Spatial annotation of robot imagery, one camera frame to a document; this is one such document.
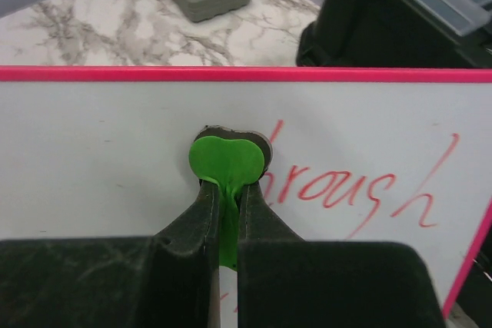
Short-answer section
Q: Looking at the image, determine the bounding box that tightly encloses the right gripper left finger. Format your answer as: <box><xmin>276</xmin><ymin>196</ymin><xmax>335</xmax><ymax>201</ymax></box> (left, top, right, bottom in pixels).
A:
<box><xmin>1</xmin><ymin>182</ymin><xmax>221</xmax><ymax>327</ymax></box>

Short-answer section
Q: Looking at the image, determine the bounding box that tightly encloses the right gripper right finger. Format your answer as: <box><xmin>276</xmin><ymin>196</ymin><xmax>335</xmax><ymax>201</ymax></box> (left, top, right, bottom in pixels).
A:
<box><xmin>238</xmin><ymin>184</ymin><xmax>445</xmax><ymax>328</ymax></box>

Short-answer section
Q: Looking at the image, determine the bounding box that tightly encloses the green whiteboard eraser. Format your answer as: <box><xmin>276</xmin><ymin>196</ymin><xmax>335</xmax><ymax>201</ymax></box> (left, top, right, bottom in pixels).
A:
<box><xmin>188</xmin><ymin>125</ymin><xmax>272</xmax><ymax>270</ymax></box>

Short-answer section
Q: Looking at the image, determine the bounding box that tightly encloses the pink framed whiteboard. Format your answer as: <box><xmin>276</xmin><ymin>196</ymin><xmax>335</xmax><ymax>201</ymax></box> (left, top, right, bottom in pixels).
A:
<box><xmin>1</xmin><ymin>66</ymin><xmax>491</xmax><ymax>327</ymax></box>

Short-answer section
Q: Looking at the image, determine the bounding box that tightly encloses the black plastic toolbox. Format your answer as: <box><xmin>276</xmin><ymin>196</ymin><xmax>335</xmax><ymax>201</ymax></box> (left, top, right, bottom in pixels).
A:
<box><xmin>296</xmin><ymin>0</ymin><xmax>491</xmax><ymax>68</ymax></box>

